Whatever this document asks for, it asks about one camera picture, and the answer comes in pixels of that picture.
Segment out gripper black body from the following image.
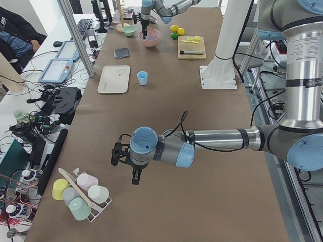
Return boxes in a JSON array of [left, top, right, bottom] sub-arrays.
[[140, 19, 148, 29], [131, 163, 149, 176]]

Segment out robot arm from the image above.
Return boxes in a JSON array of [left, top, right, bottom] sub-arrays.
[[139, 0, 200, 39], [128, 1, 322, 185]]

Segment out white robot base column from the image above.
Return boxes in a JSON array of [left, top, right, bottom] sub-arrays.
[[200, 0, 253, 89]]

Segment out clear ice cubes pile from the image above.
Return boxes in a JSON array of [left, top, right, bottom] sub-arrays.
[[139, 29, 159, 41]]

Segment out wooden cup stand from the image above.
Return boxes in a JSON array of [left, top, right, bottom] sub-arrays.
[[113, 0, 129, 32]]

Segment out white cup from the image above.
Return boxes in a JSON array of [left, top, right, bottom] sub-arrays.
[[87, 185, 110, 204]]

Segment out light blue plastic cup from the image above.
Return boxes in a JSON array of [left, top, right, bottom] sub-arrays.
[[137, 71, 148, 86]]

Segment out pink cup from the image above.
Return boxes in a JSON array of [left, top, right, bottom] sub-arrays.
[[76, 173, 98, 192]]

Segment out white cup rack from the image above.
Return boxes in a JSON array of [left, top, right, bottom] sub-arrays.
[[58, 168, 112, 222]]

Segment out mint cup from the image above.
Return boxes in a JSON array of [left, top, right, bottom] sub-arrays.
[[69, 197, 91, 221]]

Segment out grey cup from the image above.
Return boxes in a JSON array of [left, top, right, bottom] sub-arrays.
[[62, 187, 79, 207]]

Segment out yellow cup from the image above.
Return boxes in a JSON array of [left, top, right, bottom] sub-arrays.
[[52, 178, 69, 201]]

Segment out pink bowl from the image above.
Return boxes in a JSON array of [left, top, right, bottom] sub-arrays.
[[138, 28, 161, 47]]

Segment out mint green bowl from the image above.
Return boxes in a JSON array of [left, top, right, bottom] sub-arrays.
[[123, 25, 137, 37]]

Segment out yellow lemon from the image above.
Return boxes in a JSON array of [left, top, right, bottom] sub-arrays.
[[177, 28, 185, 36], [170, 25, 179, 32]]

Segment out green lime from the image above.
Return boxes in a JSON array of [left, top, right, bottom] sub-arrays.
[[171, 33, 178, 39]]

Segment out grey folded cloth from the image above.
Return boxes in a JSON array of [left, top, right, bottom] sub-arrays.
[[114, 48, 130, 59]]

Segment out black monitor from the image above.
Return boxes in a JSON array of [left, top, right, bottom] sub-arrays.
[[91, 0, 113, 33]]

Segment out yellow plastic knife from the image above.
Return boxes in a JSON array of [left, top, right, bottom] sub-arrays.
[[180, 39, 199, 44]]

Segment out wooden cutting board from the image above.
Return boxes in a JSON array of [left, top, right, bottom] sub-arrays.
[[177, 36, 206, 60]]

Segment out metal muddler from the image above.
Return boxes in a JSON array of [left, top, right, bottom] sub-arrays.
[[180, 50, 204, 55]]

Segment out cream plastic tray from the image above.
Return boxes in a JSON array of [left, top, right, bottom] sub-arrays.
[[97, 65, 130, 94]]

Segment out black keyboard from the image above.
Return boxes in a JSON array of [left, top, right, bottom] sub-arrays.
[[77, 19, 92, 35]]

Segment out teach pendant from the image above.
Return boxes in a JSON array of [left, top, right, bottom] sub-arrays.
[[56, 40, 80, 62], [38, 58, 74, 84]]

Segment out person in dark jacket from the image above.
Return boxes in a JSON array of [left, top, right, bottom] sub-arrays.
[[1, 8, 47, 74]]

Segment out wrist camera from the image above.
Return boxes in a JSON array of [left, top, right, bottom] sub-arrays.
[[133, 13, 141, 25], [111, 134, 131, 166]]

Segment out aluminium frame post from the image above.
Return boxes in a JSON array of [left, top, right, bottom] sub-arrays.
[[57, 0, 94, 78]]

